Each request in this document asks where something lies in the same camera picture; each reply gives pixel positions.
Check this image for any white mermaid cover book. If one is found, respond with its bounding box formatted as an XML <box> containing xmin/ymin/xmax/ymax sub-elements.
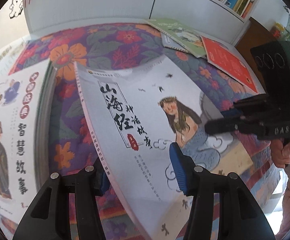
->
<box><xmin>75</xmin><ymin>56</ymin><xmax>253</xmax><ymax>239</ymax></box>

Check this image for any white bookshelf cabinet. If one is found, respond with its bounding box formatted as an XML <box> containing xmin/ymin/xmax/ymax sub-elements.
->
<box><xmin>23</xmin><ymin>0</ymin><xmax>244</xmax><ymax>44</ymax></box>

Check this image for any green illustrated book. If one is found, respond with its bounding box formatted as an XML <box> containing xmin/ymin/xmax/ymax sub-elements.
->
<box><xmin>147</xmin><ymin>18</ymin><xmax>206</xmax><ymax>58</ymax></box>

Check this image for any floral patterned mat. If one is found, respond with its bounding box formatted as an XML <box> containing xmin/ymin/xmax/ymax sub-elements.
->
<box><xmin>11</xmin><ymin>23</ymin><xmax>280</xmax><ymax>239</ymax></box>

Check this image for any red orange book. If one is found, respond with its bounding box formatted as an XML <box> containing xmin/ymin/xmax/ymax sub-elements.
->
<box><xmin>201</xmin><ymin>36</ymin><xmax>257</xmax><ymax>93</ymax></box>

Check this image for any brown wooden cabinet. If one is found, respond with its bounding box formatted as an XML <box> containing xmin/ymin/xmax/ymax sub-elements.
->
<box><xmin>235</xmin><ymin>17</ymin><xmax>276</xmax><ymax>89</ymax></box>

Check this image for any white wisdom stories book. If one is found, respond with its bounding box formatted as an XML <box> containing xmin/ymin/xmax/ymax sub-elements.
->
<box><xmin>0</xmin><ymin>60</ymin><xmax>56</xmax><ymax>239</ymax></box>

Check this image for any grey spiral book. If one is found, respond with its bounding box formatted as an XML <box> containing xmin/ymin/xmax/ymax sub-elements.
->
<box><xmin>161</xmin><ymin>33</ymin><xmax>189</xmax><ymax>54</ymax></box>

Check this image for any person's right hand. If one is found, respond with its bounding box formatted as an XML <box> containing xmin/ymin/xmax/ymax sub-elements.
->
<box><xmin>270</xmin><ymin>139</ymin><xmax>290</xmax><ymax>168</ymax></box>

